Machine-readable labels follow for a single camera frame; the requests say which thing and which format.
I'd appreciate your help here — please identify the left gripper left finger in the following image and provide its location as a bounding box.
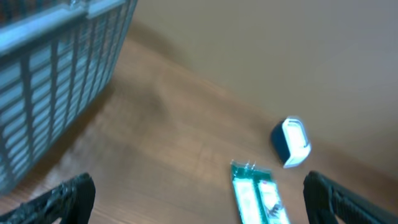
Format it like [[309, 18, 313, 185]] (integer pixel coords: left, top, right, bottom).
[[1, 172, 96, 224]]

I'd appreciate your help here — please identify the green sponge package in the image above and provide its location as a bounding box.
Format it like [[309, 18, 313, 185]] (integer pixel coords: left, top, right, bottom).
[[230, 161, 290, 224]]

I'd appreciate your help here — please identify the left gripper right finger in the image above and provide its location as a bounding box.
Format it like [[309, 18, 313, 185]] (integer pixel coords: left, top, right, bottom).
[[303, 170, 397, 224]]

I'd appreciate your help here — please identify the grey plastic mesh basket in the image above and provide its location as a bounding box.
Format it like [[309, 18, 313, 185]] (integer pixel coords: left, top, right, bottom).
[[1, 0, 137, 195]]

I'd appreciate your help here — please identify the white barcode scanner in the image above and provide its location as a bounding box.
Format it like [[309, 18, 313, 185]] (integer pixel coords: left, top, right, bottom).
[[271, 116, 312, 169]]

